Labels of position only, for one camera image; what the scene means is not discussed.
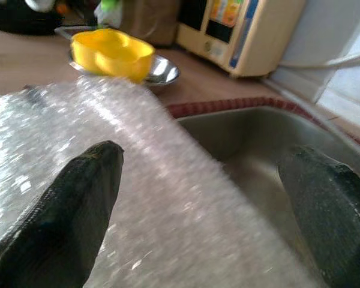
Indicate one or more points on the stainless steel bowl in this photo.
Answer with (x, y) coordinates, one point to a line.
(163, 72)

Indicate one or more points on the yellow plastic bowl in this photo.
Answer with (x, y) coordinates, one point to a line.
(114, 52)

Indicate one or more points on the black electric kettle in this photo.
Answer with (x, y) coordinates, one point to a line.
(18, 18)

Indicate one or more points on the jar of brown powder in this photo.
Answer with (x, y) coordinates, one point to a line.
(150, 21)

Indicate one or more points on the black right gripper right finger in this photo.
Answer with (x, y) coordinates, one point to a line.
(327, 216)

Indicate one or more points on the empty steel sink basin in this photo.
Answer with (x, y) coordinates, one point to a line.
(246, 141)

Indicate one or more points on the beige water ionizer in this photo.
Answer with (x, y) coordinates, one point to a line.
(252, 39)

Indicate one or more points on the clear bubble wrap sheet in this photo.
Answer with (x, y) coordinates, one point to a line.
(156, 180)

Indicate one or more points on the white jar green lid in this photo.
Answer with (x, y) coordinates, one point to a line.
(108, 15)

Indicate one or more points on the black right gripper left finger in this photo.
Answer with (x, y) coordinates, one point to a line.
(54, 216)

